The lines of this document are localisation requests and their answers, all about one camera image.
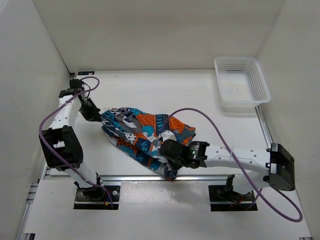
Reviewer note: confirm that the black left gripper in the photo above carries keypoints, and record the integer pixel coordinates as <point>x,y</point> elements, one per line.
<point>94,115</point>

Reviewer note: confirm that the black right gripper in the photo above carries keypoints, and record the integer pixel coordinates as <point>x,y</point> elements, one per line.
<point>173,166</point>

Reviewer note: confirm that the colourful patterned shorts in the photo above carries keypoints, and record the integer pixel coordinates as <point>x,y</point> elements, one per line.
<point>136,133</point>

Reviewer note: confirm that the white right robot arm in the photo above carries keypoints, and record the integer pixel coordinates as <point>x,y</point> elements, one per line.
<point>273,167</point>

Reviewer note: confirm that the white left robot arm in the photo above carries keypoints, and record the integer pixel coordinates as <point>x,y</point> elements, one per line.
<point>60,145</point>

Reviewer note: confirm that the blue label sticker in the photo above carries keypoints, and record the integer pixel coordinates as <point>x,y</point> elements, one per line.
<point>86,73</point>

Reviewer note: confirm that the white perforated plastic basket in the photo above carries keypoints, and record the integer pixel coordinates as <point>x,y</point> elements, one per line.
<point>241,83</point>

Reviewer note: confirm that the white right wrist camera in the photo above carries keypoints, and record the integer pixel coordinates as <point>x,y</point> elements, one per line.
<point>168,135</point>

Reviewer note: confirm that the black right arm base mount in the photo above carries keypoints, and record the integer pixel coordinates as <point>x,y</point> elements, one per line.
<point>222,201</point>

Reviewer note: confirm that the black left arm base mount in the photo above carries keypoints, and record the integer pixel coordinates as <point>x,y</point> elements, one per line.
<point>98,199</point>

